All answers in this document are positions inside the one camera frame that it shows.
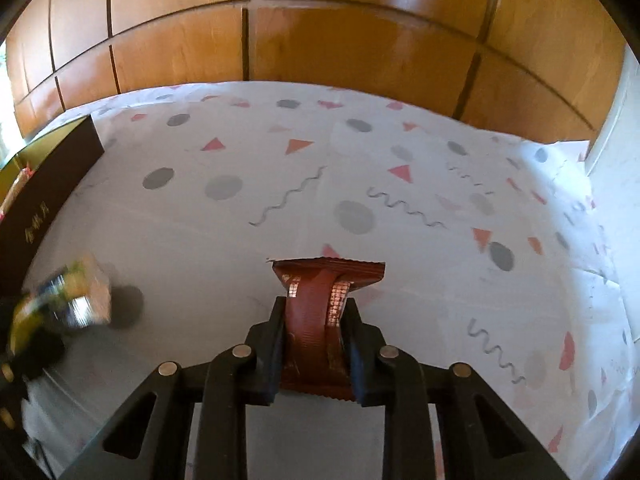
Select yellow seaweed snack packet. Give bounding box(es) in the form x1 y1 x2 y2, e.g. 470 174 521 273
8 255 112 356

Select brown red snack packet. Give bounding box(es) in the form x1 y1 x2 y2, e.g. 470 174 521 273
272 257 385 401

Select gold metal tin tray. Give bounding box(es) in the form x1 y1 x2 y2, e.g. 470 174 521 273
1 115 104 297

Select patterned white tablecloth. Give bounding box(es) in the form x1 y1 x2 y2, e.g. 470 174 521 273
25 82 637 479

